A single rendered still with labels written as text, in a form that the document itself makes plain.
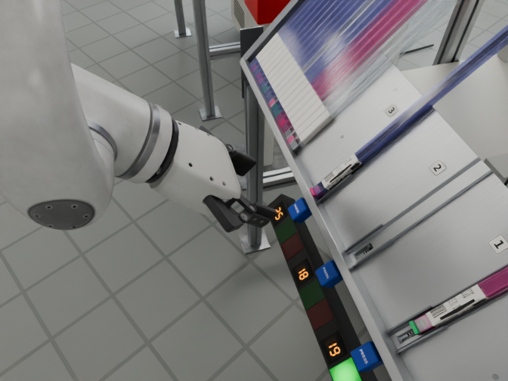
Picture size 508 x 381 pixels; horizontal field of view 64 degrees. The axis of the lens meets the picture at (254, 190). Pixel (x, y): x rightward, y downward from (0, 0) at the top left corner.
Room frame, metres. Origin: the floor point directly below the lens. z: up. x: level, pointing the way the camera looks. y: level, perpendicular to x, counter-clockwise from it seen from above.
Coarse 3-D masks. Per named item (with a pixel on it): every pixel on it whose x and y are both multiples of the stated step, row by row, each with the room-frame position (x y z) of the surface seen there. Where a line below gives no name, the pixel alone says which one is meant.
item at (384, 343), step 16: (240, 64) 0.70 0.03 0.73; (256, 80) 0.65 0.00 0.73; (256, 96) 0.60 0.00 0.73; (272, 112) 0.55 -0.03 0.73; (272, 128) 0.51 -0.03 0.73; (288, 144) 0.47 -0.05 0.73; (288, 160) 0.44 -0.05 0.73; (304, 176) 0.40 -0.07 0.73; (304, 192) 0.37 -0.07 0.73; (320, 208) 0.34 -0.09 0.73; (320, 224) 0.32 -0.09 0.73; (336, 240) 0.29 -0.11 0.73; (336, 256) 0.26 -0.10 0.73; (352, 272) 0.24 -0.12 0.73; (352, 288) 0.22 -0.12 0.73; (368, 304) 0.20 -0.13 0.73; (368, 320) 0.18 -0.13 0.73; (384, 336) 0.16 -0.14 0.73; (384, 352) 0.15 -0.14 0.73; (400, 368) 0.13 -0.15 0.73
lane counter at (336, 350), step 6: (330, 336) 0.19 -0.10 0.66; (336, 336) 0.19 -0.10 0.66; (324, 342) 0.19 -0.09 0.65; (330, 342) 0.18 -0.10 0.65; (336, 342) 0.18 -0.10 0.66; (342, 342) 0.18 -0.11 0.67; (324, 348) 0.18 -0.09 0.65; (330, 348) 0.18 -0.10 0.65; (336, 348) 0.18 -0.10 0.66; (342, 348) 0.17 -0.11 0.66; (324, 354) 0.17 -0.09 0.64; (330, 354) 0.17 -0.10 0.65; (336, 354) 0.17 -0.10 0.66; (342, 354) 0.17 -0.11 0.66; (330, 360) 0.16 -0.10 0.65
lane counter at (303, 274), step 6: (306, 258) 0.30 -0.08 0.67; (300, 264) 0.30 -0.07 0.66; (306, 264) 0.29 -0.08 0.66; (294, 270) 0.29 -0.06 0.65; (300, 270) 0.29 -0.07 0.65; (306, 270) 0.28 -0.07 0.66; (294, 276) 0.28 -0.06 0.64; (300, 276) 0.28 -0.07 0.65; (306, 276) 0.28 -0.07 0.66; (312, 276) 0.27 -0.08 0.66; (300, 282) 0.27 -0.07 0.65
